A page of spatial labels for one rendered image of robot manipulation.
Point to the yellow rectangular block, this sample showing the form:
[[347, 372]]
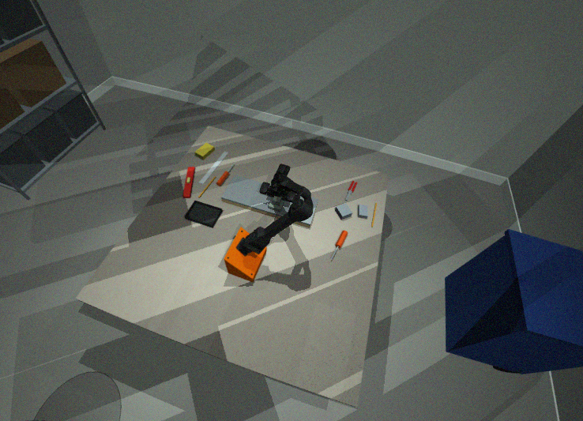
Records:
[[204, 151]]

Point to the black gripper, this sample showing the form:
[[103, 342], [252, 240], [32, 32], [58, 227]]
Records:
[[287, 196]]

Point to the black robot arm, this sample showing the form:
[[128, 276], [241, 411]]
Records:
[[299, 210]]

